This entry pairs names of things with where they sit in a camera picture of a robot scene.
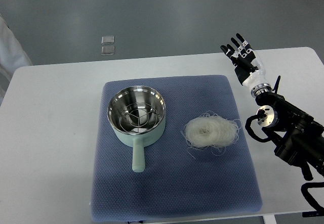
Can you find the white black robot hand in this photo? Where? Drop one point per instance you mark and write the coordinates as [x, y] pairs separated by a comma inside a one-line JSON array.
[[248, 66]]

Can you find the white vermicelli bundle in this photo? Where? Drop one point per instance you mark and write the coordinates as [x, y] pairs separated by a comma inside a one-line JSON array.
[[210, 132]]

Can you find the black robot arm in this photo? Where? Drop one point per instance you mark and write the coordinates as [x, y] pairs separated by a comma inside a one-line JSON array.
[[297, 137]]

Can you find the mint green steel pot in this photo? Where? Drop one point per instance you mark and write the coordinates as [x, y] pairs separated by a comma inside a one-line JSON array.
[[136, 97]]

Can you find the upper metal floor plate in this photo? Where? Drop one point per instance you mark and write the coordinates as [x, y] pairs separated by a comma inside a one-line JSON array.
[[107, 39]]

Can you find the white cloth at left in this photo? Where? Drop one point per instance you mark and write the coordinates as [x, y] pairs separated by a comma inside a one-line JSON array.
[[13, 55]]

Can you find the wire steamer rack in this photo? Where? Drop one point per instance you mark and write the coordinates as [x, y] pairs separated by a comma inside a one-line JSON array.
[[138, 120]]

